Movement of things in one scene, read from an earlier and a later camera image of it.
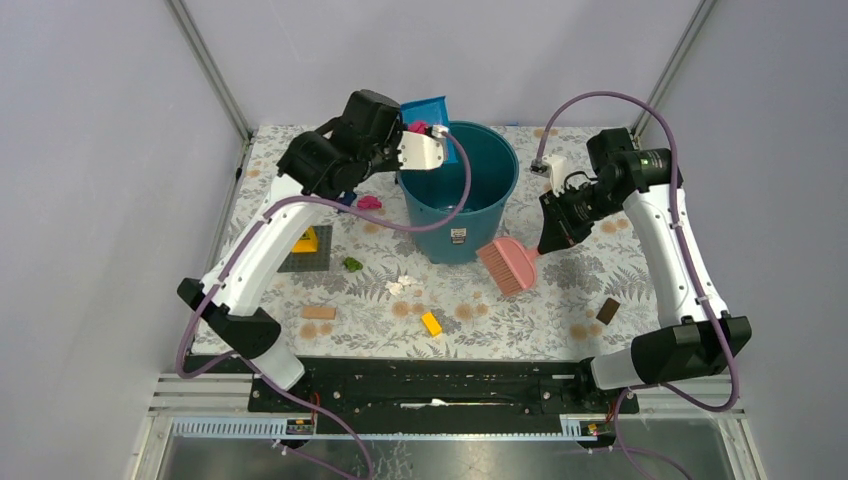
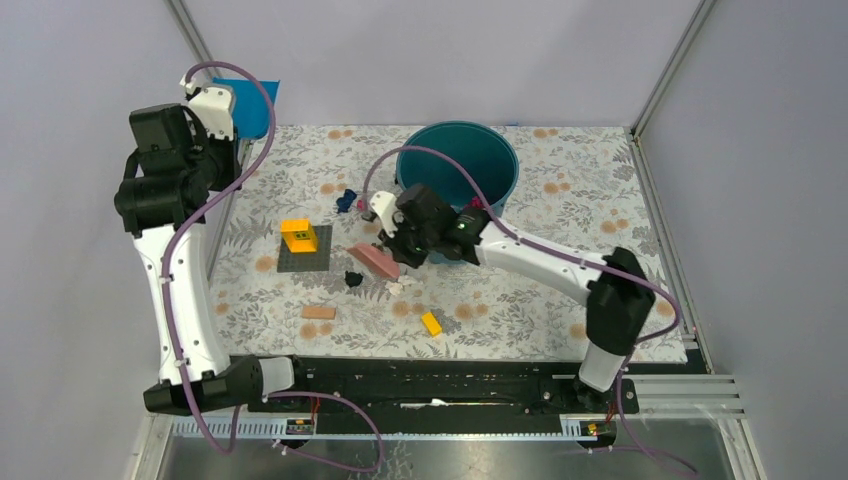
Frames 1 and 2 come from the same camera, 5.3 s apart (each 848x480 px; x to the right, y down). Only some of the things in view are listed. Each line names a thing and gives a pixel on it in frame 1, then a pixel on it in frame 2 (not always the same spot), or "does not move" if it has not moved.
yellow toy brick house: x=307 y=242 does not move
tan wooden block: x=319 y=312 does not move
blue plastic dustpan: x=434 y=112 to x=251 y=114
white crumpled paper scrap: x=396 y=287 does not move
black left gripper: x=394 y=163 to x=230 y=178
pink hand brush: x=511 y=264 to x=377 y=258
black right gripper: x=558 y=231 to x=395 y=245
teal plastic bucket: x=432 y=194 does not move
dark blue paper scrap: x=349 y=198 does not move
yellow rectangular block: x=431 y=323 does not move
